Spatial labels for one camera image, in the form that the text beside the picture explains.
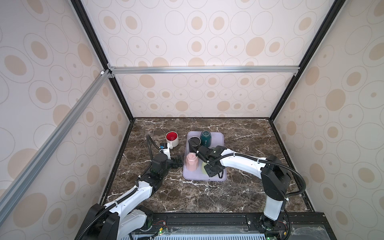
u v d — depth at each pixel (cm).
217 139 106
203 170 78
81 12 69
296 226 74
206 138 97
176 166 75
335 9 69
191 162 86
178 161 76
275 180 47
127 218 55
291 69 94
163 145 73
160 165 62
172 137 103
